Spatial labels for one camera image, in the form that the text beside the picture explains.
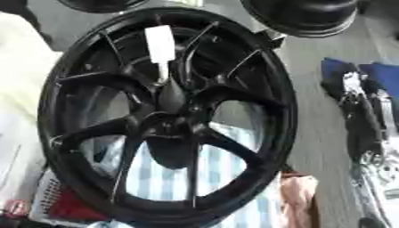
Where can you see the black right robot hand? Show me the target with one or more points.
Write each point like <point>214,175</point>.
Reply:
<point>361,118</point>

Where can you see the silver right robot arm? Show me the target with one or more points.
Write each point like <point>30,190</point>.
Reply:
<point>382,190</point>

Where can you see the black round wheel rim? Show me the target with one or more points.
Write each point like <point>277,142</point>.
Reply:
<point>101,4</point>
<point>306,14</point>

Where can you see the black spoked wheel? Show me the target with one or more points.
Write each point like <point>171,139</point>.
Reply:
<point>171,98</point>

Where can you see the blue bag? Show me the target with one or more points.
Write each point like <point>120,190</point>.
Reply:
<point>387,75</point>

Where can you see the blue white striped cloth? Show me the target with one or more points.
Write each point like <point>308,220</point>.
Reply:
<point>161,175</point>

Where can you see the red box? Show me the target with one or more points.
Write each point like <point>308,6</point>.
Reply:
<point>72,206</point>

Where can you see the person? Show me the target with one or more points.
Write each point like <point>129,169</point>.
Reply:
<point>21,104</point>

